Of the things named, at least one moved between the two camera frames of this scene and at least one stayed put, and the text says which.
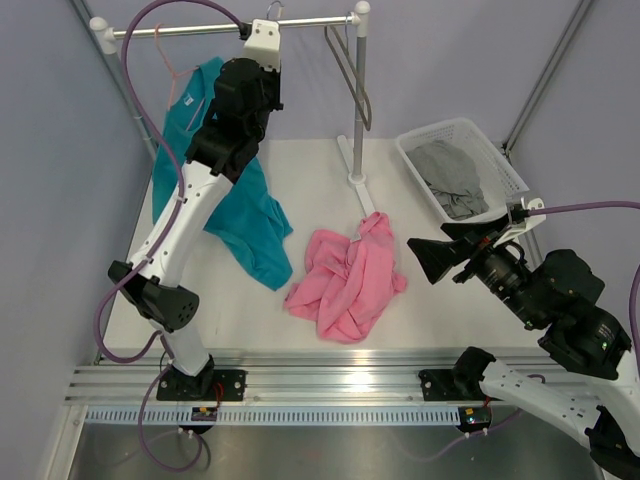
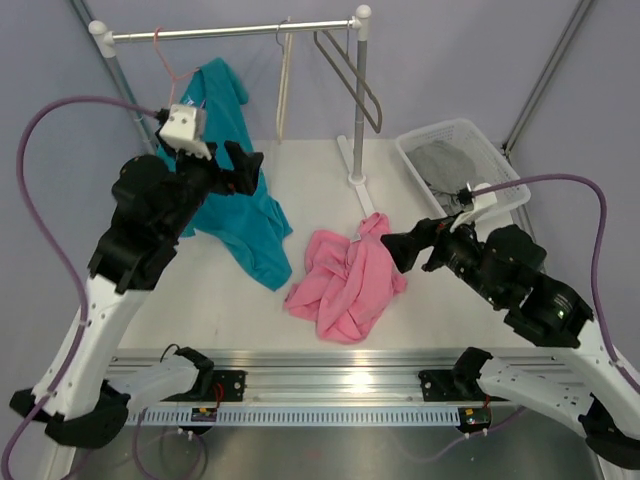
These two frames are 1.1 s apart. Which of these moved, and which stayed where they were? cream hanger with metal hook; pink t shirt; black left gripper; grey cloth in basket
Moved: cream hanger with metal hook; black left gripper
Stayed: grey cloth in basket; pink t shirt
